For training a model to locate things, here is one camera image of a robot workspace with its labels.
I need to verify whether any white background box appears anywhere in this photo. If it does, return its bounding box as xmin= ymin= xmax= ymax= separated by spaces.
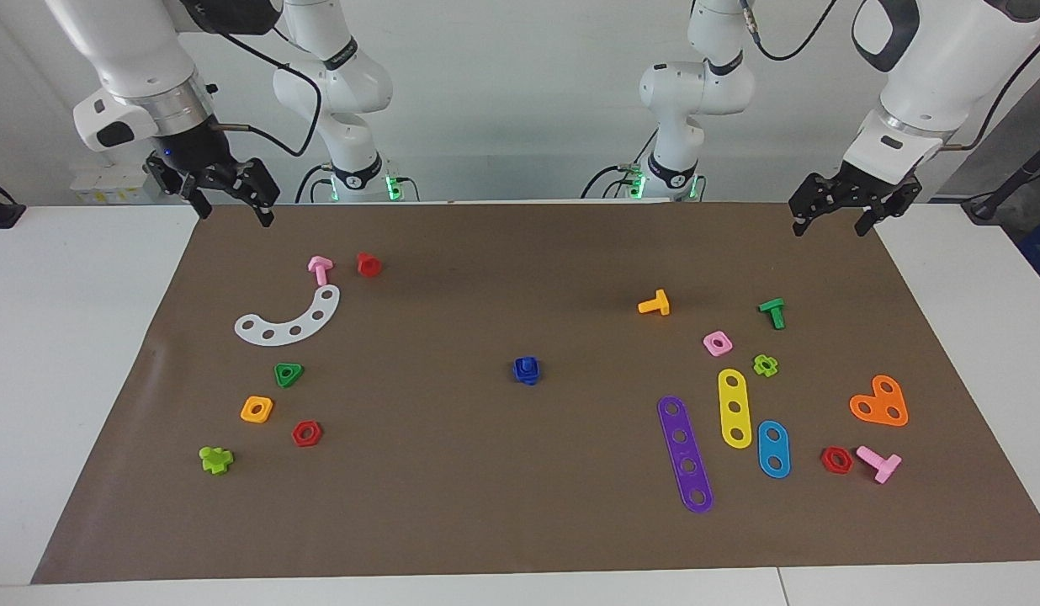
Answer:
xmin=70 ymin=164 xmax=169 ymax=205

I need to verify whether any black stand pole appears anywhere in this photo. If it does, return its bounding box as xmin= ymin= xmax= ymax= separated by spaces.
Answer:
xmin=962 ymin=135 xmax=1040 ymax=225

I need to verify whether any white curved hole strip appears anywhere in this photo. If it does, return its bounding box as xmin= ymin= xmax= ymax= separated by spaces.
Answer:
xmin=234 ymin=284 xmax=342 ymax=347

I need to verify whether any orange heart hole plate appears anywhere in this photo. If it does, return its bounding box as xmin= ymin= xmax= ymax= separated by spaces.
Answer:
xmin=849 ymin=375 xmax=910 ymax=428

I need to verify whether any yellow three-hole strip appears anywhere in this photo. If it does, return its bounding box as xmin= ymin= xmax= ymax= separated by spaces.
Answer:
xmin=718 ymin=369 xmax=753 ymax=449

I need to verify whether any blue two-hole strip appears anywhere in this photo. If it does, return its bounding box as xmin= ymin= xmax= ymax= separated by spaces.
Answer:
xmin=756 ymin=420 xmax=792 ymax=480

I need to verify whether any purple four-hole strip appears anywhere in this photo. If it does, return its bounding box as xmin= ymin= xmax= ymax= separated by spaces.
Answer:
xmin=657 ymin=396 xmax=714 ymax=514

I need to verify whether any brown table mat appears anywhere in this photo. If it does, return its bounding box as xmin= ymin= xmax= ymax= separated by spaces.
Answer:
xmin=30 ymin=201 xmax=1040 ymax=585

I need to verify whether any black right base cable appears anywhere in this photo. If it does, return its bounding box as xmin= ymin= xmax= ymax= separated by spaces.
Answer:
xmin=294 ymin=162 xmax=332 ymax=204

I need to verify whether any black base cable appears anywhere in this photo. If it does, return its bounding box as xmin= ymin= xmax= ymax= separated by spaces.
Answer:
xmin=294 ymin=162 xmax=332 ymax=204
xmin=581 ymin=126 xmax=661 ymax=200

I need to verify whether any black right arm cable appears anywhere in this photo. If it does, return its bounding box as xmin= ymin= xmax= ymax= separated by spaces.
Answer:
xmin=202 ymin=27 xmax=325 ymax=158

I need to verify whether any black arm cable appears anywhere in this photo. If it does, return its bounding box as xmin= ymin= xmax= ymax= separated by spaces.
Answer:
xmin=741 ymin=0 xmax=1040 ymax=153
xmin=202 ymin=27 xmax=325 ymax=158

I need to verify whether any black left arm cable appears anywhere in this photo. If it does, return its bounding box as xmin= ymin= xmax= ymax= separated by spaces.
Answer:
xmin=741 ymin=0 xmax=1040 ymax=153

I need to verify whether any black left base cable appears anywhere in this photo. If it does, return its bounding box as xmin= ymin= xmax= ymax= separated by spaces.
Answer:
xmin=581 ymin=126 xmax=661 ymax=200

